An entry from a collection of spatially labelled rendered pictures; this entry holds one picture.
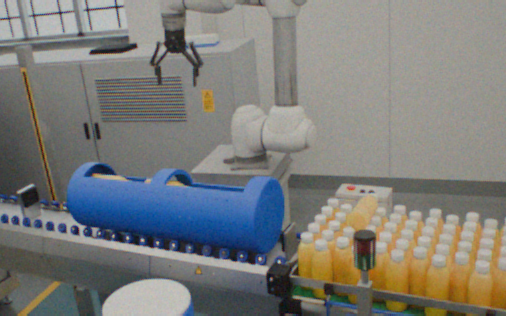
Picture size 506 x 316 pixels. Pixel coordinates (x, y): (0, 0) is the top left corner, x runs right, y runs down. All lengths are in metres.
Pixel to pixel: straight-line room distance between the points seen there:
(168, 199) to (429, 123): 2.97
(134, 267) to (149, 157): 1.69
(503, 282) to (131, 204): 1.35
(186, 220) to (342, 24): 2.85
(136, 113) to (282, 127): 1.64
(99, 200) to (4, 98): 2.32
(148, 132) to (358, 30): 1.81
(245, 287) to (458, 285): 0.77
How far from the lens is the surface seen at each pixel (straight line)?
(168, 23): 2.12
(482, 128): 4.81
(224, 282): 2.24
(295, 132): 2.52
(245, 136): 2.62
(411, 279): 1.93
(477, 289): 1.86
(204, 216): 2.13
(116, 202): 2.35
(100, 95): 4.07
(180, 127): 3.85
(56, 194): 3.24
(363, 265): 1.66
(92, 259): 2.59
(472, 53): 4.67
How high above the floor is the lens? 2.02
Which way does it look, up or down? 24 degrees down
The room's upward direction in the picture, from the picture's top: 7 degrees counter-clockwise
